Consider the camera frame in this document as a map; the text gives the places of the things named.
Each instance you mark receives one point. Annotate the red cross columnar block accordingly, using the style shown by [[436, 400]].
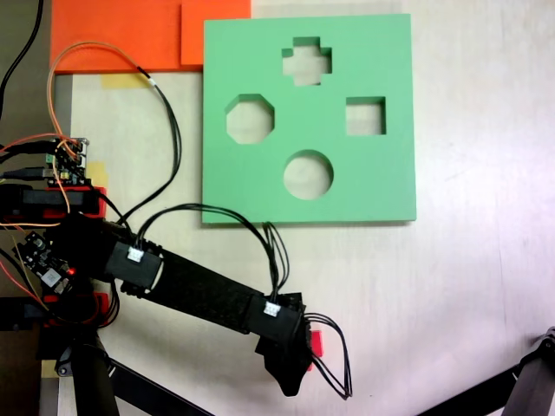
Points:
[[317, 344]]

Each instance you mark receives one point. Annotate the green shape hole board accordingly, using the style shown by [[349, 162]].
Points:
[[243, 195]]

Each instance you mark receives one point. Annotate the orange flat block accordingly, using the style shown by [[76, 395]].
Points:
[[108, 26]]

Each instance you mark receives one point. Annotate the thin black tripod leg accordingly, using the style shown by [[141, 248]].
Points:
[[477, 392], [152, 392]]

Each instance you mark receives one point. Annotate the thick black tripod leg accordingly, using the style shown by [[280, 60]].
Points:
[[93, 381], [531, 385]]

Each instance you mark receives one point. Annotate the yellow masking tape piece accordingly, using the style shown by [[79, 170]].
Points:
[[117, 81], [48, 370], [99, 171]]

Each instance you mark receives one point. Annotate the black motor driver board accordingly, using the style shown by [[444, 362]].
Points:
[[47, 268]]

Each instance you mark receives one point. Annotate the black and red table clamp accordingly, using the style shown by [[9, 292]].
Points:
[[43, 199], [26, 312]]

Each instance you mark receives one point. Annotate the circuit board with connectors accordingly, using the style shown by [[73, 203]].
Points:
[[69, 167]]

